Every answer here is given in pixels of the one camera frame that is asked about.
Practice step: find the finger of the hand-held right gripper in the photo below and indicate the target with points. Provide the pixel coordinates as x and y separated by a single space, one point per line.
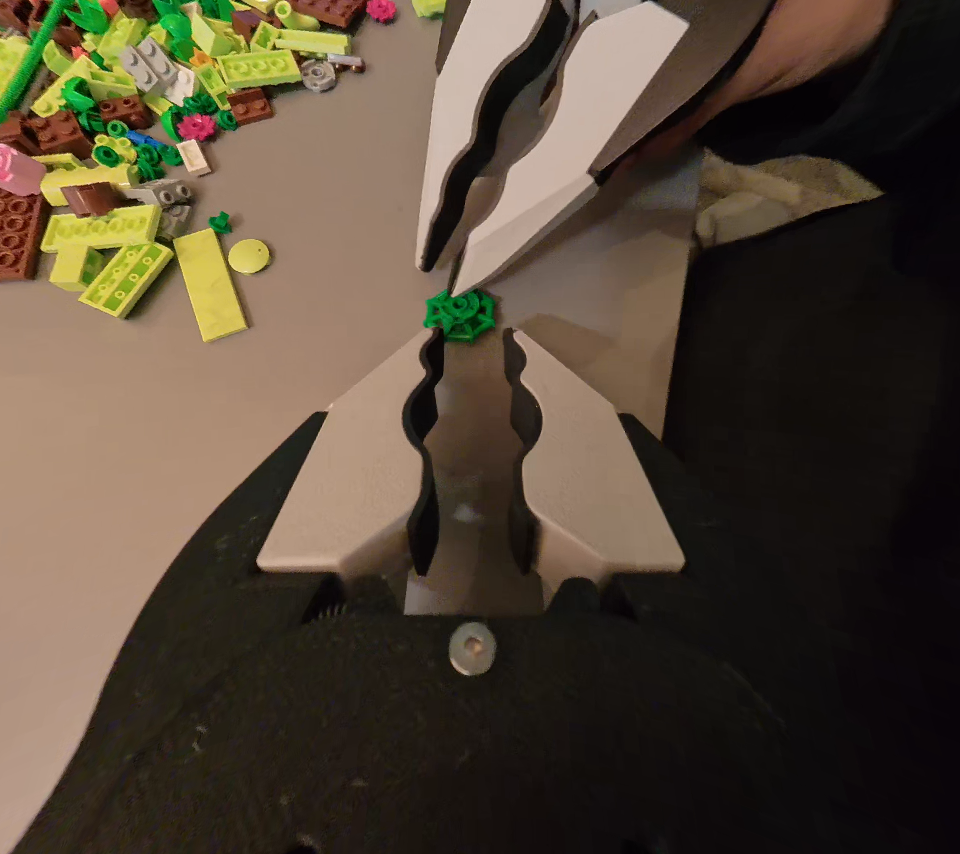
585 133
480 81

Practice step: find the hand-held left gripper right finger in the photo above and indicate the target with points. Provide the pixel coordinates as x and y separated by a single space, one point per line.
600 494

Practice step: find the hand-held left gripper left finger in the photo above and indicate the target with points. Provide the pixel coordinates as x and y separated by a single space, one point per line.
345 494

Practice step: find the black green round toy piece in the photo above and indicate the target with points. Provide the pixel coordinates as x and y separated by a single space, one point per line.
460 316

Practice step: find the pile of colourful toy bricks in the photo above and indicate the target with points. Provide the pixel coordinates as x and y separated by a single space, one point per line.
150 81

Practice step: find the person's right forearm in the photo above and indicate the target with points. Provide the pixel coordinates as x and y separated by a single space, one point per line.
915 43

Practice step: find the person's right hand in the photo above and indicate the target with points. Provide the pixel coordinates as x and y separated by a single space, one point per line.
817 6

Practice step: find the person's black jacket torso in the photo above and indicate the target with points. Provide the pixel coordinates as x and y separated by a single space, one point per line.
825 494

